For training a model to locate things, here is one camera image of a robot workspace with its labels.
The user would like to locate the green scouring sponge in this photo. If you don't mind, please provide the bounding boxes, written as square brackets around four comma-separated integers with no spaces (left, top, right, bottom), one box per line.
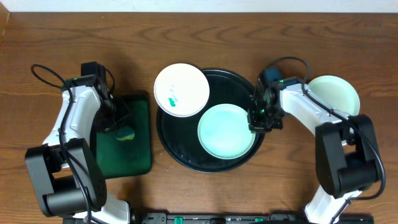
[115,126,135,141]

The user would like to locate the pale green plate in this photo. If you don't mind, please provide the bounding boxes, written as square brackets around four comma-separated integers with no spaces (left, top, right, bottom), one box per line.
[308,75,360,116]
[197,103,256,160]

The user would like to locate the pale green plate front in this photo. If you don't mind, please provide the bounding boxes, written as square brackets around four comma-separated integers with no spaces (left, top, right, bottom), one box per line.
[308,75,360,116]

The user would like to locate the white plate with green smear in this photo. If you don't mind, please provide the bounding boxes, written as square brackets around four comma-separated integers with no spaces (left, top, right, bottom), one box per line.
[154,63,210,118]

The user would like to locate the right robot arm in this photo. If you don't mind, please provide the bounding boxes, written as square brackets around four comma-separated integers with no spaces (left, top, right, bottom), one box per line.
[248,76,386,223]

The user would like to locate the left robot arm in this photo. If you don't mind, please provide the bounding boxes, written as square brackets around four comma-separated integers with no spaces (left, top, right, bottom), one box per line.
[24,62,132,223]

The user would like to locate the black rectangular water tray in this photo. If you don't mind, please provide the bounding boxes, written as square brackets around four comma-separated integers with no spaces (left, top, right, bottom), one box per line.
[90,94,152,179]

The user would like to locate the black round tray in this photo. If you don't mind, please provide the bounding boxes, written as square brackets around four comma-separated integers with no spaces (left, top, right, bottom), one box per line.
[156,69,265,173]

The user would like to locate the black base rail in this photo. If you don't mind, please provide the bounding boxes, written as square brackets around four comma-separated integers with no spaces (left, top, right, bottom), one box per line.
[141,212,375,224]

